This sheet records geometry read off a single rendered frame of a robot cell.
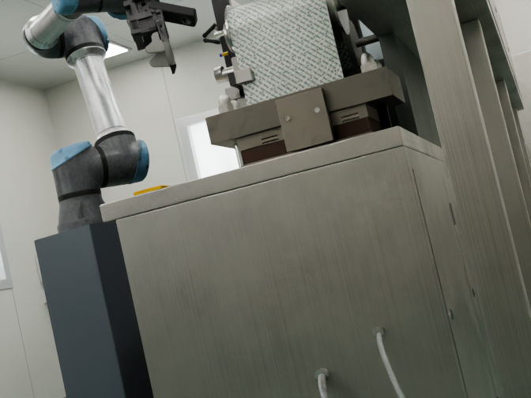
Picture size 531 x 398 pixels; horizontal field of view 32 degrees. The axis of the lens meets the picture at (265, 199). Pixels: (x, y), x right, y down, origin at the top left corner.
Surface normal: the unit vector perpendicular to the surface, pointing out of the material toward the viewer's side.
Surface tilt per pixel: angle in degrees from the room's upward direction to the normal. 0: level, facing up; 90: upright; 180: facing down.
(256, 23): 90
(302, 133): 90
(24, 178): 90
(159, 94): 90
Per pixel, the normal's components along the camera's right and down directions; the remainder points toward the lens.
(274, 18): -0.30, -0.01
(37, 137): 0.93, -0.23
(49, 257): -0.51, 0.04
